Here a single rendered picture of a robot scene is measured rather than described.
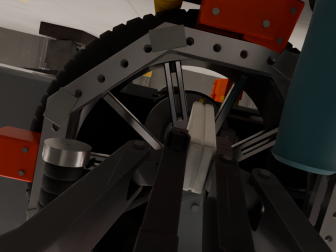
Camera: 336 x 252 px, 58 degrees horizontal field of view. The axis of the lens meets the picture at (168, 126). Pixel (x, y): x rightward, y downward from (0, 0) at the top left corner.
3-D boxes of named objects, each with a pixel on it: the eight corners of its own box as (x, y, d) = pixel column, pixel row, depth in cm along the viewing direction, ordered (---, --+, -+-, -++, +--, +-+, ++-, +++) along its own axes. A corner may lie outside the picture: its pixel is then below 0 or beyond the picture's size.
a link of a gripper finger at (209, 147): (202, 145, 15) (217, 148, 15) (204, 102, 22) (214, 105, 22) (189, 192, 17) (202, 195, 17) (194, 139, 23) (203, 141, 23)
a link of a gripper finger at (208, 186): (213, 177, 14) (275, 192, 14) (211, 134, 19) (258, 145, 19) (205, 203, 15) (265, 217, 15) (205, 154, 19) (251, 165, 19)
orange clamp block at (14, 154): (55, 135, 57) (7, 125, 57) (38, 144, 49) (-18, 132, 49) (48, 170, 58) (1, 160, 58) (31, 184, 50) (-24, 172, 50)
